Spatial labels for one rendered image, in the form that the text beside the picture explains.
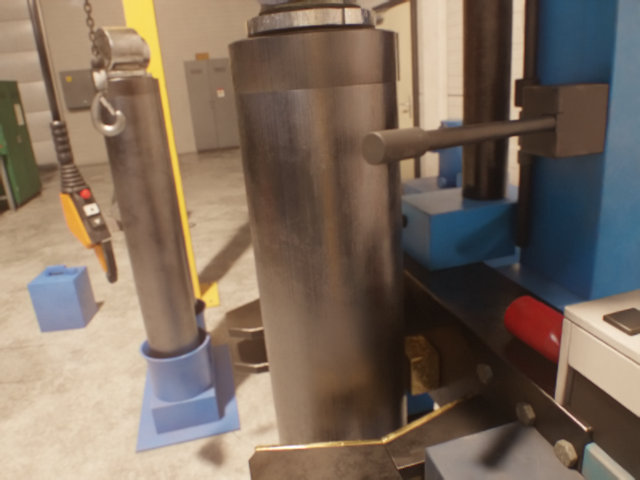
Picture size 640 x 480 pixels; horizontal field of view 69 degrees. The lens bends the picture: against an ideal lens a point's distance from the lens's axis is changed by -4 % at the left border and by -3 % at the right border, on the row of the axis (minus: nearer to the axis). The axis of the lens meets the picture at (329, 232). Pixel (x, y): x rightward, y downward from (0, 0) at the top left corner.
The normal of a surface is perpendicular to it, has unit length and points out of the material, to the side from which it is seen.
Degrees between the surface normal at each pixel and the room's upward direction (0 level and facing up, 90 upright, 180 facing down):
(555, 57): 90
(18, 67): 90
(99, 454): 0
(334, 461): 0
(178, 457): 0
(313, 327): 90
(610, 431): 90
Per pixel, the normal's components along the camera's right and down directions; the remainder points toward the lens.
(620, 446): -0.96, 0.15
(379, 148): -0.72, 0.22
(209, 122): 0.26, 0.29
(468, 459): -0.07, -0.95
